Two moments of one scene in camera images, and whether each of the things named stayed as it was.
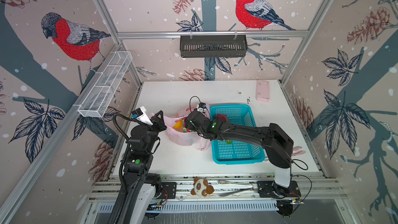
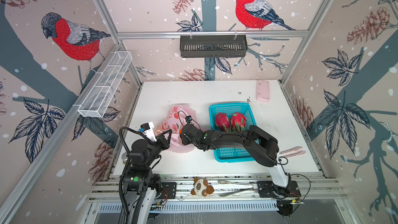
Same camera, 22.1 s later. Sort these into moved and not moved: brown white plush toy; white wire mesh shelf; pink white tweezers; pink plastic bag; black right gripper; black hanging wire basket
Moved: black right gripper; pink plastic bag
Not moved: pink white tweezers; black hanging wire basket; brown white plush toy; white wire mesh shelf
